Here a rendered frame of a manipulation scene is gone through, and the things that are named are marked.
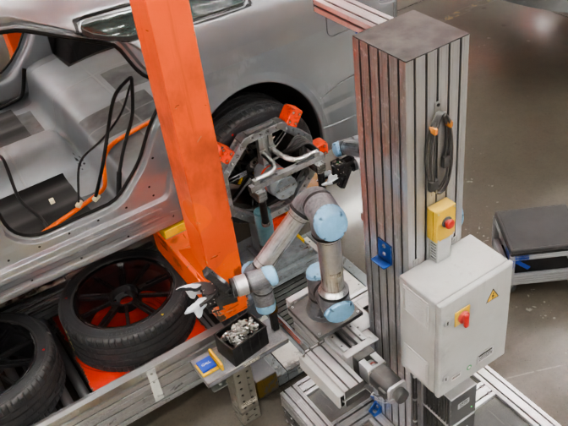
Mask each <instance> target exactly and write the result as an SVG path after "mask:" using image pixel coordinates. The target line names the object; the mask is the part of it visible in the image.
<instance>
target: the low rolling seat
mask: <svg viewBox="0 0 568 426"><path fill-rule="evenodd" d="M491 244H492V246H493V249H494V251H496V252H497V253H499V254H501V255H502V256H504V257H505V258H507V259H508V260H511V261H512V262H513V267H512V276H511V292H514V291H515V289H516V285H521V284H529V283H538V282H546V281H562V280H567V285H568V207H567V205H565V204H563V205H547V206H539V207H532V208H524V209H515V210H501V211H496V212H495V214H494V219H493V231H492V243H491Z"/></svg>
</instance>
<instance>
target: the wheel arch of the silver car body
mask: <svg viewBox="0 0 568 426"><path fill-rule="evenodd" d="M244 92H259V93H264V94H266V95H268V96H272V97H273V98H275V99H276V100H278V101H279V102H280V103H282V104H283V105H284V104H285V103H286V104H290V105H294V106H295V107H297V108H299V109H300V110H302V111H303V113H302V115H301V118H302V119H303V120H304V122H306V124H307V125H308V127H309V131H310V133H311V136H312V139H317V138H319V137H320V138H321V139H323V140H325V132H324V128H323V123H322V121H321V118H320V115H319V112H318V110H317V108H316V106H315V105H314V103H313V102H312V101H311V100H310V98H309V97H308V96H307V95H306V94H305V93H304V92H302V91H301V90H300V89H299V88H297V87H296V86H294V85H290V84H288V83H285V82H281V81H276V80H266V81H260V82H256V83H252V84H250V85H246V86H244V87H243V88H241V89H239V90H236V91H235V92H233V93H232V94H230V95H229V96H228V97H230V96H233V95H236V94H238V93H239V94H240V93H244ZM228 97H227V98H228ZM227 98H226V99H227ZM226 99H224V100H223V101H222V102H224V101H225V100H226ZM222 102H221V103H220V104H222ZM220 104H219V105H220ZM219 105H218V106H219ZM218 106H217V107H218ZM217 107H216V108H217ZM216 108H215V109H216ZM215 109H214V110H213V112H214V111H215ZM213 112H212V113H213ZM212 113H211V114H212Z"/></svg>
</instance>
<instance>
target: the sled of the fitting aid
mask: <svg viewBox="0 0 568 426"><path fill-rule="evenodd" d="M296 237H298V238H299V239H300V240H301V241H302V242H303V243H305V244H306V245H307V246H308V247H309V252H308V253H307V254H305V255H303V256H301V257H300V258H298V259H295V260H294V261H292V262H290V263H288V264H286V265H284V266H282V267H281V268H279V269H277V270H276V273H277V275H278V280H279V282H278V284H277V285H274V286H273V288H275V287H277V286H279V285H281V284H282V283H284V282H285V281H288V280H290V279H292V278H293V277H295V276H297V275H299V274H301V273H303V272H305V271H306V270H307V269H308V267H309V266H310V265H312V264H313V263H316V262H319V256H318V252H317V251H316V250H315V249H314V248H313V247H311V246H310V245H309V244H308V243H307V242H306V241H304V238H302V237H301V236H300V235H299V234H298V235H297V236H296Z"/></svg>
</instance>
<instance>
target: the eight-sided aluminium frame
mask: <svg viewBox="0 0 568 426"><path fill-rule="evenodd" d="M280 129H281V130H283V131H285V132H287V133H289V134H291V135H293V136H296V135H302V136H303V137H304V138H306V139H308V140H309V141H310V142H311V143H312V144H313V140H312V136H311V135H310V134H308V133H306V132H305V131H303V130H302V129H300V128H297V127H296V128H295V127H293V126H290V125H287V123H286V122H285V121H283V120H282V119H280V118H278V117H273V118H271V119H270V120H268V121H265V122H263V123H261V124H258V125H256V126H254V127H252V128H249V129H247V130H244V131H242V132H241V133H239V134H237V136H236V137H235V138H234V141H233V142H232V144H231V146H230V149H232V150H233V151H234V152H235V154H234V156H233V157H232V159H231V161H230V162H229V164H228V165H227V164H225V163H223V162H221V168H222V172H223V177H224V181H225V185H226V190H227V197H228V202H229V206H230V211H231V215H232V217H236V218H238V219H240V220H243V221H247V222H249V223H252V224H255V220H254V213H252V212H250V211H247V210H244V209H241V208H238V207H237V206H234V205H233V202H232V195H231V190H230V186H229V182H228V178H229V176H230V174H231V172H232V170H233V168H234V167H235V166H236V164H237V162H238V160H239V158H240V156H241V155H242V153H243V152H244V150H245V148H246V146H247V145H248V144H250V143H252V142H254V141H255V140H257V139H260V138H263V137H265V136H267V134H272V133H274V132H276V131H278V130H280ZM310 151H311V150H309V149H308V148H306V147H305V145H304V146H303V147H302V148H301V154H302V155H304V154H307V153H309V152H310ZM314 174H315V172H314V171H313V170H312V169H310V168H309V167H305V168H304V169H302V171H301V172H300V173H299V175H298V177H297V179H296V182H297V187H296V189H295V191H294V193H293V194H292V195H291V196H290V197H289V198H287V199H282V200H280V201H278V202H276V203H274V204H273V205H270V206H268V207H270V209H271V215H272V219H273V218H275V217H277V216H279V215H281V214H283V213H285V212H287V211H289V210H290V207H289V205H290V204H291V203H292V202H293V200H294V199H295V198H296V197H297V195H298V194H300V193H301V192H302V191H304V190H305V189H306V188H307V186H308V185H309V182H310V181H311V179H312V178H313V177H314Z"/></svg>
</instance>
